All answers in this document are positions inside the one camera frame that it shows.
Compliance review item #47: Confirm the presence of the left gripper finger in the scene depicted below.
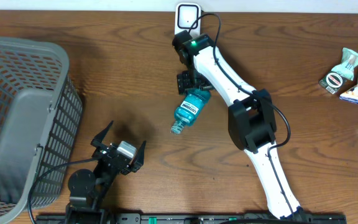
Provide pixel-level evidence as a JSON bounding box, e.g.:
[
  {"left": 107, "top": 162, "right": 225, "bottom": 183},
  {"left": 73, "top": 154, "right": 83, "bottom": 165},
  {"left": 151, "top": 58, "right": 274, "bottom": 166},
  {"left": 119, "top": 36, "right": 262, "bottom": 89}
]
[
  {"left": 91, "top": 121, "right": 113, "bottom": 148},
  {"left": 131, "top": 141, "right": 147, "bottom": 172}
]

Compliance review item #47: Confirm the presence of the blue mouthwash bottle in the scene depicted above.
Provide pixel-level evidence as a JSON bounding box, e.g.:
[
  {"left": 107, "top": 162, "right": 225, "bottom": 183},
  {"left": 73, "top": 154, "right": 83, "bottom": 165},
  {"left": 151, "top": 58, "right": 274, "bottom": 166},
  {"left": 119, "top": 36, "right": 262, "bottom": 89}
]
[{"left": 171, "top": 89, "right": 211, "bottom": 134}]

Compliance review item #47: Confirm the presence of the green square packet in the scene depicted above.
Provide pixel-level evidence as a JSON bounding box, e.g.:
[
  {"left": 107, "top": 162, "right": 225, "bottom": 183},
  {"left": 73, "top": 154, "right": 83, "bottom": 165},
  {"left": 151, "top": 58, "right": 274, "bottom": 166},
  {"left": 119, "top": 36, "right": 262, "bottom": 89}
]
[{"left": 319, "top": 71, "right": 346, "bottom": 94}]

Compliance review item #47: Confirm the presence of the green wet wipes pack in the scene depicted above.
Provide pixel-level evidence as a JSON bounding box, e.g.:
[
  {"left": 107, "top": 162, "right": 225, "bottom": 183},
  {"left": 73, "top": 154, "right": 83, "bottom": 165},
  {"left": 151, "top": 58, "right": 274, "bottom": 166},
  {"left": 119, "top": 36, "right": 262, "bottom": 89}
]
[{"left": 331, "top": 47, "right": 358, "bottom": 81}]

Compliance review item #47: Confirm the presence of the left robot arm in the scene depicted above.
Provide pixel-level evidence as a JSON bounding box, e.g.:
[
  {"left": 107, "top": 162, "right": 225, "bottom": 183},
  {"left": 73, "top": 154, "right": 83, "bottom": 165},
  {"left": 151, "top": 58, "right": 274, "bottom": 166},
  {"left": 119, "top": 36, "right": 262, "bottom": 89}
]
[{"left": 63, "top": 123, "right": 146, "bottom": 224}]

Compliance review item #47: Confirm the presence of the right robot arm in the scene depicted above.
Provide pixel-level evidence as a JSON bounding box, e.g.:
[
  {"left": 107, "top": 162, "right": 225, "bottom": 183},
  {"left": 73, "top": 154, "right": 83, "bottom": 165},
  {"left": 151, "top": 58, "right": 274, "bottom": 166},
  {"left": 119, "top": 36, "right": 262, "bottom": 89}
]
[{"left": 171, "top": 30, "right": 306, "bottom": 222}]

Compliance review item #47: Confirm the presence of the white barcode scanner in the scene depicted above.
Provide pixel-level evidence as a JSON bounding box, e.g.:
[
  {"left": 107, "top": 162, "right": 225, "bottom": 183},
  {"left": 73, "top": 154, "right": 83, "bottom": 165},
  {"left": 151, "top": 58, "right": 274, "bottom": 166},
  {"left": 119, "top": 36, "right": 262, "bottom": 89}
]
[{"left": 174, "top": 2, "right": 201, "bottom": 37}]

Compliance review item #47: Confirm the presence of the grey plastic shopping basket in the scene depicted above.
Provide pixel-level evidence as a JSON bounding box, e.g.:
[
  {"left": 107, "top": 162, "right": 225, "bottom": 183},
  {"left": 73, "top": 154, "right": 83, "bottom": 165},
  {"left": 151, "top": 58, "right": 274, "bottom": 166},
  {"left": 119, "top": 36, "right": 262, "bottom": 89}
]
[{"left": 0, "top": 37, "right": 83, "bottom": 223}]

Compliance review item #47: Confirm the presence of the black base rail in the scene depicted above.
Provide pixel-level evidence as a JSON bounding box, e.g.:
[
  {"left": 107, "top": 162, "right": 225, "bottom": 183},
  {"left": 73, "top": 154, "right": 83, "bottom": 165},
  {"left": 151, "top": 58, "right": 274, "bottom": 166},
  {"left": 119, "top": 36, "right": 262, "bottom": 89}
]
[{"left": 35, "top": 212, "right": 347, "bottom": 224}]

